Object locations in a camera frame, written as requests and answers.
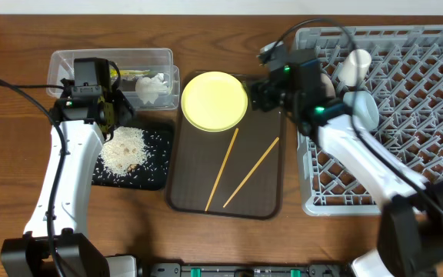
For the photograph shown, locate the cooked rice leftovers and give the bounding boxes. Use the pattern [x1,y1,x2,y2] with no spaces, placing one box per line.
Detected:
[98,126,171,182]

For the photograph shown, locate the light blue bowl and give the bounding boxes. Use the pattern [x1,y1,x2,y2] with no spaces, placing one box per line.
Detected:
[343,91,379,131]

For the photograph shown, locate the wooden chopstick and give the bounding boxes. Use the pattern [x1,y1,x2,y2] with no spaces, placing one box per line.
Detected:
[222,137,280,208]
[204,128,239,212]

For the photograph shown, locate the black waste tray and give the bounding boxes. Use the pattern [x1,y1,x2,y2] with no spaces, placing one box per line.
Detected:
[91,118,175,192]

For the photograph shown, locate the green yellow wrapper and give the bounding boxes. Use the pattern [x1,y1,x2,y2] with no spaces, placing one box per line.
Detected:
[110,69,150,78]

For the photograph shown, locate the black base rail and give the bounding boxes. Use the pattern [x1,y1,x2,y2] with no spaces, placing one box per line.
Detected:
[105,253,345,277]

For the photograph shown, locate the pink white bowl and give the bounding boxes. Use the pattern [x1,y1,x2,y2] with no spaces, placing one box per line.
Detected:
[318,73,336,100]

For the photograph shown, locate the brown serving tray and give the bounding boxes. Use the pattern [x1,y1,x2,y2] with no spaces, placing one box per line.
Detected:
[165,70,288,221]

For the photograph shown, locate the pale green cup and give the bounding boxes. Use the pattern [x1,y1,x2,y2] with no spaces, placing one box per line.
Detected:
[338,49,372,87]

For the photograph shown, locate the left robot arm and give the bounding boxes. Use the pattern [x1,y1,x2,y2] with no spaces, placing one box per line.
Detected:
[0,58,142,276]

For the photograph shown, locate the crumpled white tissue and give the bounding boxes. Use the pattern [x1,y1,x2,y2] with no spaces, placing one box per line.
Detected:
[135,73,169,104]

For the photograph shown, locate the grey dishwasher rack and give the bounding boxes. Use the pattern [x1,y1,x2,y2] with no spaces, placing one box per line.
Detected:
[297,25,443,216]

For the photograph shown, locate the yellow plate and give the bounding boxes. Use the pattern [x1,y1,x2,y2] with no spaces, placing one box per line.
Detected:
[181,72,248,132]

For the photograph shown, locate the clear plastic bin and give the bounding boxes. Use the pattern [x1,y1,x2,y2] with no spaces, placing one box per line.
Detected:
[47,48,180,111]

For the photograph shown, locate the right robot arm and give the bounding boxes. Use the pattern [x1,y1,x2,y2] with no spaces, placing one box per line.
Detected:
[249,22,443,276]

